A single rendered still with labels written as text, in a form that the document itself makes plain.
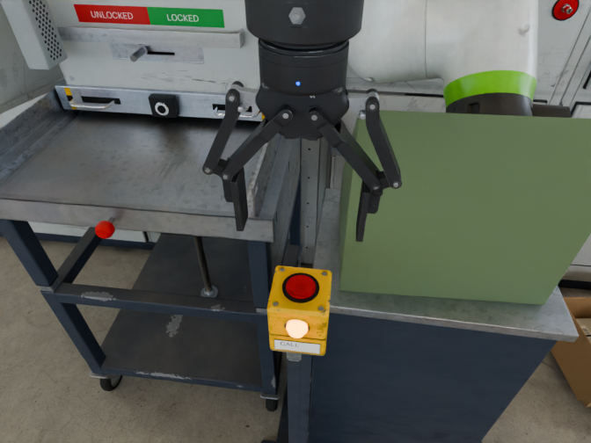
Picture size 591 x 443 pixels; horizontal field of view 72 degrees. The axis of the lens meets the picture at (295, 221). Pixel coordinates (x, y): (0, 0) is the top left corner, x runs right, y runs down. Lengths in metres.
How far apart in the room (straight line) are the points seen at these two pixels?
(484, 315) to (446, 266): 0.12
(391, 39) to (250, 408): 1.16
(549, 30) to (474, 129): 0.81
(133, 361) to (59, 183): 0.67
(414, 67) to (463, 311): 0.41
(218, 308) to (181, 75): 0.55
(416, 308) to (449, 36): 0.44
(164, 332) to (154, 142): 0.68
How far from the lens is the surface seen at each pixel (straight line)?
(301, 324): 0.54
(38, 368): 1.76
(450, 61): 0.71
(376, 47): 0.71
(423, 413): 1.07
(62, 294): 1.17
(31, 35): 1.01
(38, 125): 1.13
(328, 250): 0.81
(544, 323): 0.82
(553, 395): 1.70
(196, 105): 1.02
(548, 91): 1.45
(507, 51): 0.68
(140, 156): 0.96
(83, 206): 0.86
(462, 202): 0.63
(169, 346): 1.41
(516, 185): 0.63
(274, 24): 0.32
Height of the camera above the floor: 1.33
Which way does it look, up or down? 42 degrees down
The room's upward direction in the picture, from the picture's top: straight up
